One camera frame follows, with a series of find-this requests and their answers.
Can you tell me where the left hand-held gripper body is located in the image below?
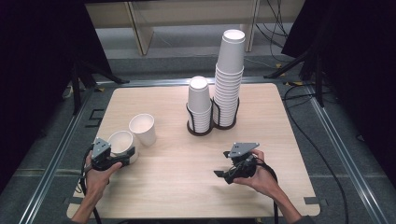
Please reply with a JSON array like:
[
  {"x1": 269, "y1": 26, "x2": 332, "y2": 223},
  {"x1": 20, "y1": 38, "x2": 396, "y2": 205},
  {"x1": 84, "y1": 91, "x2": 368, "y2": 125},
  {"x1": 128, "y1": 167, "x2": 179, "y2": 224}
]
[{"x1": 91, "y1": 136, "x2": 126, "y2": 172}]

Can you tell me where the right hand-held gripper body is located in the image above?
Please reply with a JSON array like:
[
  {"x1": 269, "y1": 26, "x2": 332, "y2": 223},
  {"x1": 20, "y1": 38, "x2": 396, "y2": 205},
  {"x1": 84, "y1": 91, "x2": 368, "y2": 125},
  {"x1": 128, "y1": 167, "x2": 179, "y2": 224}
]
[{"x1": 223, "y1": 142, "x2": 261, "y2": 185}]

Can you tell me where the white paper cup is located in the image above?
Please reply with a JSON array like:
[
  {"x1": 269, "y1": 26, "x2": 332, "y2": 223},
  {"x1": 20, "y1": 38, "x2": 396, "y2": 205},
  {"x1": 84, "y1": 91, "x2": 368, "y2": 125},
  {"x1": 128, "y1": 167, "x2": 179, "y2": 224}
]
[
  {"x1": 128, "y1": 113, "x2": 157, "y2": 147},
  {"x1": 107, "y1": 130, "x2": 139, "y2": 165}
]

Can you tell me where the black wire double cup holder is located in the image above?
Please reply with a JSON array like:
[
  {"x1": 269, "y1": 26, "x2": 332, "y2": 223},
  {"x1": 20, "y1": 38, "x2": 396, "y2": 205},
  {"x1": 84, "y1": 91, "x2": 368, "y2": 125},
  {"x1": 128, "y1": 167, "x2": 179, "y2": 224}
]
[{"x1": 185, "y1": 96, "x2": 241, "y2": 137}]

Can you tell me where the short stack of white cups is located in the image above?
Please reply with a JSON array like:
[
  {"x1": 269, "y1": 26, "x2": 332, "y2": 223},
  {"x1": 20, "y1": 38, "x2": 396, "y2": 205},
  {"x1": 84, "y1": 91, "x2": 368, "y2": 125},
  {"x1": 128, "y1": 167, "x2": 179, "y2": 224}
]
[{"x1": 186, "y1": 76, "x2": 213, "y2": 134}]

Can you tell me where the tall stack of white cups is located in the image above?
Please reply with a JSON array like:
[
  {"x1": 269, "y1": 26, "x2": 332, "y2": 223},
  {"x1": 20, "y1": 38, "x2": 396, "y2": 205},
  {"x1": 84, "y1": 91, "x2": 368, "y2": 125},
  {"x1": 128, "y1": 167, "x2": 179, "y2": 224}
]
[{"x1": 213, "y1": 29, "x2": 247, "y2": 128}]

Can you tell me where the person's left hand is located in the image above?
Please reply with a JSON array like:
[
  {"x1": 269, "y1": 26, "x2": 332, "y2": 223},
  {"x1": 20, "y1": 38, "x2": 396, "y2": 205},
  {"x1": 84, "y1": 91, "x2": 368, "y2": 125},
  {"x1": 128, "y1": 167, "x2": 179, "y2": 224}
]
[{"x1": 84, "y1": 151, "x2": 123, "y2": 201}]

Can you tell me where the person's right hand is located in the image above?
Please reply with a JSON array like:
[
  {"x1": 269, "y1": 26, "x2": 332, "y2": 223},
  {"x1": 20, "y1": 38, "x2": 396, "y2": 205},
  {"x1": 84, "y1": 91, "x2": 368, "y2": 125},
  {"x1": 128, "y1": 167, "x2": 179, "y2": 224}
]
[{"x1": 233, "y1": 149, "x2": 282, "y2": 198}]

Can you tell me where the black metal stand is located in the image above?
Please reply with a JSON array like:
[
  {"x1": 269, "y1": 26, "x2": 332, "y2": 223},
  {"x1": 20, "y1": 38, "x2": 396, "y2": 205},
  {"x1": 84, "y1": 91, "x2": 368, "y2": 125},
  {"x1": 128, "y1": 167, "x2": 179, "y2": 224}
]
[
  {"x1": 70, "y1": 59, "x2": 130, "y2": 116},
  {"x1": 263, "y1": 46, "x2": 325, "y2": 108}
]

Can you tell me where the black curtain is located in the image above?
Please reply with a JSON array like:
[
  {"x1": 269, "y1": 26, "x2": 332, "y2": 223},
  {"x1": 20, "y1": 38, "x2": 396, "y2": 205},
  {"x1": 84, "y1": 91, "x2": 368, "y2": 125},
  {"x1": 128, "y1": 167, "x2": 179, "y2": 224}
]
[
  {"x1": 0, "y1": 0, "x2": 112, "y2": 194},
  {"x1": 281, "y1": 0, "x2": 396, "y2": 180}
]

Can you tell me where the light wooden shelf unit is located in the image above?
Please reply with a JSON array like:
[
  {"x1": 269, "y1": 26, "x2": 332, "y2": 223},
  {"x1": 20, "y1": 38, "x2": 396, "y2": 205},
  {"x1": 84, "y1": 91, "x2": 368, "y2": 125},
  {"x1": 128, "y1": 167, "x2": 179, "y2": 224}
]
[{"x1": 84, "y1": 0, "x2": 306, "y2": 57}]

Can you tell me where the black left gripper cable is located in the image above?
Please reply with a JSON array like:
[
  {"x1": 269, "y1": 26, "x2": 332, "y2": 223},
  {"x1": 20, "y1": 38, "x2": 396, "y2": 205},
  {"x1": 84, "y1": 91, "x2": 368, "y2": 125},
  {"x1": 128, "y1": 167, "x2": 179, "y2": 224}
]
[{"x1": 78, "y1": 146, "x2": 103, "y2": 224}]

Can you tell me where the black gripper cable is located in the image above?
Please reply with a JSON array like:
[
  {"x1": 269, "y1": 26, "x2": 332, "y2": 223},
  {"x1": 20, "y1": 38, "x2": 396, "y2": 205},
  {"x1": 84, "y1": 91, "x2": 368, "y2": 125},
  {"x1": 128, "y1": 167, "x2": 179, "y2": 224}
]
[
  {"x1": 255, "y1": 157, "x2": 280, "y2": 224},
  {"x1": 78, "y1": 146, "x2": 103, "y2": 224}
]

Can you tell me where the metal floor rail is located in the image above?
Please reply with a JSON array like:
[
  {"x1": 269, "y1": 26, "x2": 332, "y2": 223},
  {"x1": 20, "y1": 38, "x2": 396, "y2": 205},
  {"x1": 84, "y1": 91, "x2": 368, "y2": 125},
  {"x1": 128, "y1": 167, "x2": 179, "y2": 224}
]
[
  {"x1": 306, "y1": 83, "x2": 390, "y2": 224},
  {"x1": 18, "y1": 83, "x2": 104, "y2": 224},
  {"x1": 96, "y1": 76, "x2": 283, "y2": 89}
]

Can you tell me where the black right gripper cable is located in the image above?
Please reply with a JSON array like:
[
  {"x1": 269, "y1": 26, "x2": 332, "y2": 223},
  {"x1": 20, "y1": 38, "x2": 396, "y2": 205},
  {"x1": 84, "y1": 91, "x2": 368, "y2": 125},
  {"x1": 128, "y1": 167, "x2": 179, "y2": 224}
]
[{"x1": 255, "y1": 157, "x2": 280, "y2": 224}]

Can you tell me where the long black floor cable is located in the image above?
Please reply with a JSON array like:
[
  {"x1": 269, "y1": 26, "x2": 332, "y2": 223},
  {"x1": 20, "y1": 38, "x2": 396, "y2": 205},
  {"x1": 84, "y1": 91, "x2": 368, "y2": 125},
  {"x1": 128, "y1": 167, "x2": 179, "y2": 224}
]
[{"x1": 282, "y1": 83, "x2": 349, "y2": 224}]

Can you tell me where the thin black hanging cable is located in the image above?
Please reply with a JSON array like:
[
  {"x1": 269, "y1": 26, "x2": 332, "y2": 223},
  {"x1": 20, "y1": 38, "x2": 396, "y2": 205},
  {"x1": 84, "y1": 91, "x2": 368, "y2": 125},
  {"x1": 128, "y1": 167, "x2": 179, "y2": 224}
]
[{"x1": 255, "y1": 0, "x2": 290, "y2": 63}]

